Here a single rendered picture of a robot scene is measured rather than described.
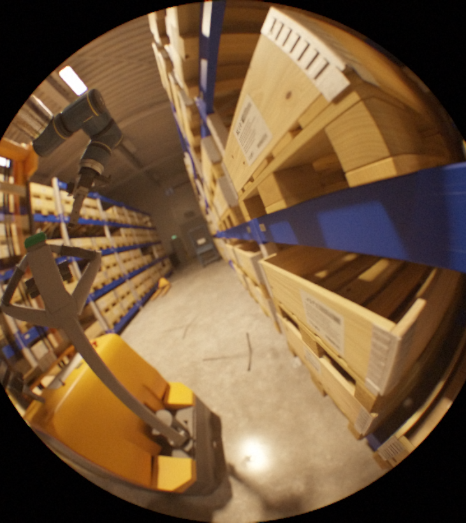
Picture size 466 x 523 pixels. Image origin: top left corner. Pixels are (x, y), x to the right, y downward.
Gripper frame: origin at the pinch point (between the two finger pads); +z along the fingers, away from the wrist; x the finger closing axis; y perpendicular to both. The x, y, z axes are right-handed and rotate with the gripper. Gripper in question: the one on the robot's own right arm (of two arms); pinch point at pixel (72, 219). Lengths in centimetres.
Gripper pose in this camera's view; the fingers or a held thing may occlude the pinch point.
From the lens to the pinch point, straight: 64.9
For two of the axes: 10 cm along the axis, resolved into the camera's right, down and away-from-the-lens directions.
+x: 8.4, 0.7, -5.4
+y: -5.3, -1.3, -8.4
